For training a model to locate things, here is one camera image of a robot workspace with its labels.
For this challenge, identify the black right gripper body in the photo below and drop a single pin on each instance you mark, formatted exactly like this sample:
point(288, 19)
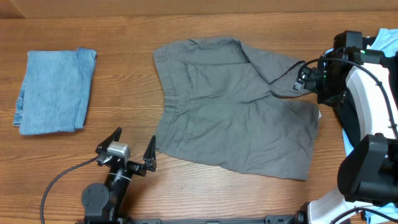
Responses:
point(316, 82)

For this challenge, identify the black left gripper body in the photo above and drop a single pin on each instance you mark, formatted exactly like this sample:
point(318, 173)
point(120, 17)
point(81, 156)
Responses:
point(136, 168)

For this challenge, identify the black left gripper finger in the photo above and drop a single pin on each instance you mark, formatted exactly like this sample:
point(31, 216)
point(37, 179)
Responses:
point(105, 144)
point(149, 157)

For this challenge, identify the grey shorts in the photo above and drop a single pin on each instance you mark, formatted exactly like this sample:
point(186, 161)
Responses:
point(230, 105)

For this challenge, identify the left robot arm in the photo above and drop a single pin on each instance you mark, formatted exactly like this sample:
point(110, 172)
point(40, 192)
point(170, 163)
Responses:
point(102, 201)

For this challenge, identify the black garment in pile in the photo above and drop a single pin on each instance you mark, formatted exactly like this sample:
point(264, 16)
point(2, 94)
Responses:
point(361, 86)

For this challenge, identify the folded blue denim garment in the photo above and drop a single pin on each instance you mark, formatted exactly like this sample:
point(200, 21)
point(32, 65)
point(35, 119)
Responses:
point(55, 92)

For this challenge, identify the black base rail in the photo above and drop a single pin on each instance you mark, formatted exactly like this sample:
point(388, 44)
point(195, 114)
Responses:
point(298, 218)

